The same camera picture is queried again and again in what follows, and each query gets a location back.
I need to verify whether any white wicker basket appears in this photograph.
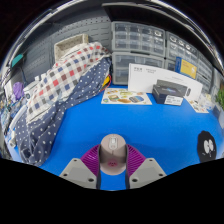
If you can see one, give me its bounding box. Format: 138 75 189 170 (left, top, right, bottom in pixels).
53 33 90 63

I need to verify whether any navy polka dot cloth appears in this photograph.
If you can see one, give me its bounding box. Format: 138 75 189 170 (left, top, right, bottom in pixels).
14 56 113 168

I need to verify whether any yellow red toy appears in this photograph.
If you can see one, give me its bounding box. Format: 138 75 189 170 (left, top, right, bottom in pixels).
101 74 113 89

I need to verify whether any food sticker sheet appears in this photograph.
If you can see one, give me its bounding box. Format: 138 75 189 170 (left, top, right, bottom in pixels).
100 87 153 106
186 98 211 114

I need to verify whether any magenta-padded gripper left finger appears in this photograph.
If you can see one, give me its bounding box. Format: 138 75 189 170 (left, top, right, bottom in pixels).
59 143 103 190

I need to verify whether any green potted plant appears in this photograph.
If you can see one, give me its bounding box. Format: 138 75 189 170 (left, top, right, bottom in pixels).
214 84 224 129

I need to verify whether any white blue tissue box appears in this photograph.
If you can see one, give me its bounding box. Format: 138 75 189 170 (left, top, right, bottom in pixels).
199 93 218 111

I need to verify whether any white keyboard box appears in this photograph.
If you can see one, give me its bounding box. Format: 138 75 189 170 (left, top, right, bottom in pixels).
127 63 204 103

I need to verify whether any yellow card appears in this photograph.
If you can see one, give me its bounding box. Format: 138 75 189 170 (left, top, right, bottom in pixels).
174 56 198 80

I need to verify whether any purple plush toy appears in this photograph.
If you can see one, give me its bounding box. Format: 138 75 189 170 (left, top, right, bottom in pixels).
12 81 25 101

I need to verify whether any pink beige computer mouse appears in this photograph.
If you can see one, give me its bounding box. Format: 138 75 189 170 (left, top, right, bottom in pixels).
99 133 128 177

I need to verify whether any red blue checkered cloth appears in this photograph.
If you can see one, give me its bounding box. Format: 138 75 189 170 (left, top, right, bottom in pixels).
25 41 112 124

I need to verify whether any black fuzzy mouse pad with eyes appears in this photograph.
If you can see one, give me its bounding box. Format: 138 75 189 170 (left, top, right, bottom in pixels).
196 130 218 164

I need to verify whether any small dark box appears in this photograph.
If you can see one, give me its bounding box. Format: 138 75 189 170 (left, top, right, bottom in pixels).
152 79 188 107

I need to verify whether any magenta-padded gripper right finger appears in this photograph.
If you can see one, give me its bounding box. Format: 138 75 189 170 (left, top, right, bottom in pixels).
125 143 168 190

